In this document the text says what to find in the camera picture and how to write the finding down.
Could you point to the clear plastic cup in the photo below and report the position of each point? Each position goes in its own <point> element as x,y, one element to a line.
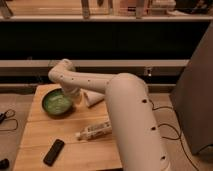
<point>92,98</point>

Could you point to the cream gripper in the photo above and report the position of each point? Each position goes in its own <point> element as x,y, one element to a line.
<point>75,95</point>

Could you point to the white plastic bottle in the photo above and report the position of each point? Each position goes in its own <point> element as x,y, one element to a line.
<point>94,131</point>

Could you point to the green ceramic bowl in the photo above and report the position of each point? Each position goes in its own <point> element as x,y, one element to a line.
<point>55,103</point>

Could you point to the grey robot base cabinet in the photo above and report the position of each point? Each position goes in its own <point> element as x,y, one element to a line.
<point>192,97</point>

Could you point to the black remote control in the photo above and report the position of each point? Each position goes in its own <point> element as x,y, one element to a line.
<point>53,152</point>

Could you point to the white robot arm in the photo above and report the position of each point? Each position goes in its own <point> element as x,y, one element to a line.
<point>134,126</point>

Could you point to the wooden table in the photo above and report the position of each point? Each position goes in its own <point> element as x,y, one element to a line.
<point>42,130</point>

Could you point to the black object at bottom left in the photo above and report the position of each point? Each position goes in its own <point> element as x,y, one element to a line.
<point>4,164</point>

